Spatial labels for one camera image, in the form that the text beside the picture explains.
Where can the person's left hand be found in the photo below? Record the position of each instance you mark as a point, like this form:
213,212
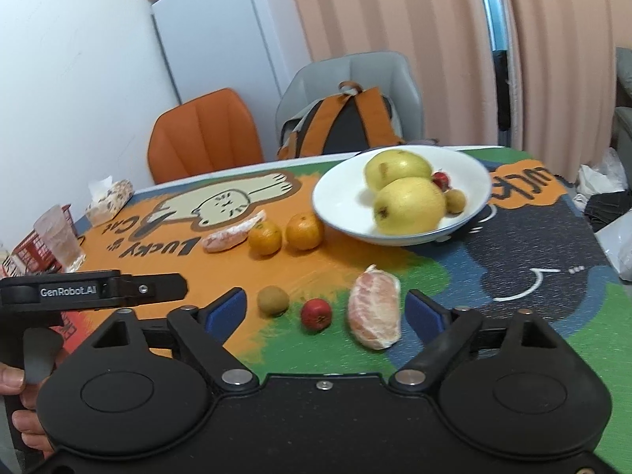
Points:
29,432

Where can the floral tissue pack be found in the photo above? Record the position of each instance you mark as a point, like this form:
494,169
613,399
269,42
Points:
108,201

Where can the wide pink curtain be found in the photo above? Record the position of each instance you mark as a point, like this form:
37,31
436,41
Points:
395,24

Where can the orange tangerine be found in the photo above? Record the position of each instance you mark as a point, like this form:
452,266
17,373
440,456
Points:
304,230
264,238

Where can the small brown kiwi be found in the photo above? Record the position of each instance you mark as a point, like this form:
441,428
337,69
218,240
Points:
273,300
455,201

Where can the slim peeled pomelo segment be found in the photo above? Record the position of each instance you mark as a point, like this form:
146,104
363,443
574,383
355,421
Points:
232,235

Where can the narrow pink curtain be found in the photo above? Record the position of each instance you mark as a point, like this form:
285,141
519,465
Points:
563,59

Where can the orange chair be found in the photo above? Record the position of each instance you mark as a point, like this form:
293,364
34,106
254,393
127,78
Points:
205,133

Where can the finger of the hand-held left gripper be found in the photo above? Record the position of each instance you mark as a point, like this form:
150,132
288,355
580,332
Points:
158,286

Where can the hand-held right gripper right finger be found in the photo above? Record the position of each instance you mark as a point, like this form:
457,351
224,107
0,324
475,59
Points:
425,315

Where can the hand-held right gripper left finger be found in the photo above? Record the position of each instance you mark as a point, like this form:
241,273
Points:
224,316

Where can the dark folded jeans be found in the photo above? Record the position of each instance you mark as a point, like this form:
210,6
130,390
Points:
605,205

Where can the clear plastic cup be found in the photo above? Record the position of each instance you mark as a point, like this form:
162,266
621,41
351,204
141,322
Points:
59,239

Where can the colourful cat print table mat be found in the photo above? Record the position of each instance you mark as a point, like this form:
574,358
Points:
518,256

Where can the grey sofa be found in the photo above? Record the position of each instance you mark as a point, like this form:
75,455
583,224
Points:
623,94

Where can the white refrigerator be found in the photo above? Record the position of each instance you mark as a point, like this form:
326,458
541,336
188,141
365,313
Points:
217,34

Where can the grey chair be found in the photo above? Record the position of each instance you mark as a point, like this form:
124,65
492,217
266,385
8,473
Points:
375,74

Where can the red plastic basket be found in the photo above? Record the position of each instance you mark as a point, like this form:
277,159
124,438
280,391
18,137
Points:
29,254

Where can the white ceramic bowl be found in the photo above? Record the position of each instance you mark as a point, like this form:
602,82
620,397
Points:
340,197

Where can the orange and black backpack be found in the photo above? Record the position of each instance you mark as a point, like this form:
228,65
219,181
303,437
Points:
340,123

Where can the white plastic bag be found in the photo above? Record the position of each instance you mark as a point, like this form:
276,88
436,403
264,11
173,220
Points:
600,174
617,244

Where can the small red fruit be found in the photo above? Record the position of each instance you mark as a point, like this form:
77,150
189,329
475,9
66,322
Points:
441,179
316,313

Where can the thick peeled pomelo segment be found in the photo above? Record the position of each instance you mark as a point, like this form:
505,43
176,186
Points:
374,307

